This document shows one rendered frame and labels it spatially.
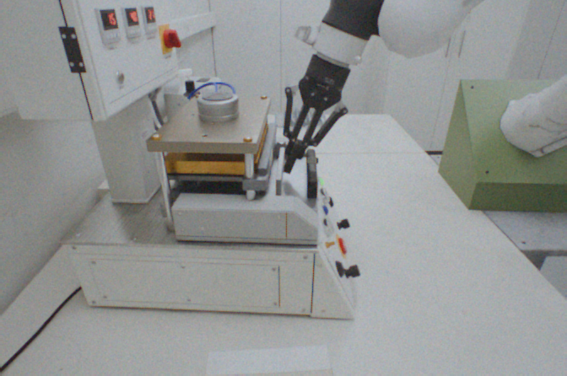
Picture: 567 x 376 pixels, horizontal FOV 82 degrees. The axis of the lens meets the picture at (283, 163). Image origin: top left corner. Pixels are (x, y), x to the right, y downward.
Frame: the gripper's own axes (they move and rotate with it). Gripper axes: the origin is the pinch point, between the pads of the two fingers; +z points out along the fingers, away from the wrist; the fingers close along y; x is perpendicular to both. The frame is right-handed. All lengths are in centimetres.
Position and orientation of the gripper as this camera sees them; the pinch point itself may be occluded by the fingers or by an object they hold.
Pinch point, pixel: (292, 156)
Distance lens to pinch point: 67.6
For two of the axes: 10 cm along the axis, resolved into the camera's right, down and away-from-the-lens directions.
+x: 0.4, -4.5, 8.9
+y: 9.4, 3.2, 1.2
